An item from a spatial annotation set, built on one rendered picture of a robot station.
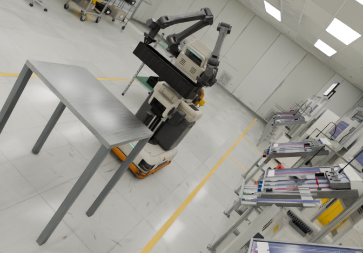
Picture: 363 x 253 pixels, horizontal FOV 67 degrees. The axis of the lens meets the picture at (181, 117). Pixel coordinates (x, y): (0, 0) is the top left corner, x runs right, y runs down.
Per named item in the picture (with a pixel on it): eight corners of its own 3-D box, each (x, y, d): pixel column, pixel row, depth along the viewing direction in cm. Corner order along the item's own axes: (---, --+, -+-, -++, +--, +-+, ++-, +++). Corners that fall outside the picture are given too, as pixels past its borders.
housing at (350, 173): (352, 198, 212) (350, 180, 211) (340, 178, 258) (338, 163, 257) (364, 198, 209) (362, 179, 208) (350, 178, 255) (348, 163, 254)
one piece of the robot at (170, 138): (138, 124, 326) (179, 67, 301) (170, 156, 313) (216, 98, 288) (121, 127, 295) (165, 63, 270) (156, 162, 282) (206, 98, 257)
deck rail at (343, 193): (261, 199, 234) (261, 192, 233) (262, 198, 236) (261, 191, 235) (358, 198, 209) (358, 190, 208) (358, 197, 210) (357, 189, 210)
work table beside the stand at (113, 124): (35, 149, 217) (84, 67, 193) (92, 214, 200) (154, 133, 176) (-26, 162, 175) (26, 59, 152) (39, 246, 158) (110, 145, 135)
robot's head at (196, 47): (193, 48, 253) (197, 36, 240) (210, 62, 248) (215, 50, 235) (182, 56, 246) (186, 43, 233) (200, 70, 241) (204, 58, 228)
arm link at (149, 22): (168, 25, 212) (165, 17, 215) (159, 19, 202) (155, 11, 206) (157, 35, 217) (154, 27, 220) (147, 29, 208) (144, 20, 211)
